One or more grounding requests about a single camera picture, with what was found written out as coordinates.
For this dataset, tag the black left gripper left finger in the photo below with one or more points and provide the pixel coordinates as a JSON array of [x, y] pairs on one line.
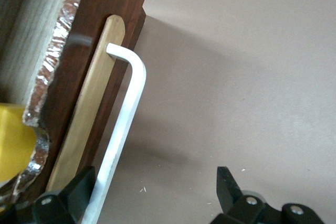
[[71, 197]]

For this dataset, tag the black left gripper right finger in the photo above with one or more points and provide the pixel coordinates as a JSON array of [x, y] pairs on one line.
[[231, 195]]

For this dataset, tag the yellow block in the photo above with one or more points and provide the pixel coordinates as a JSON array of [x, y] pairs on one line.
[[14, 140]]

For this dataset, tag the brown table cloth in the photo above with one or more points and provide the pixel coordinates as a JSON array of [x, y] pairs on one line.
[[236, 77]]

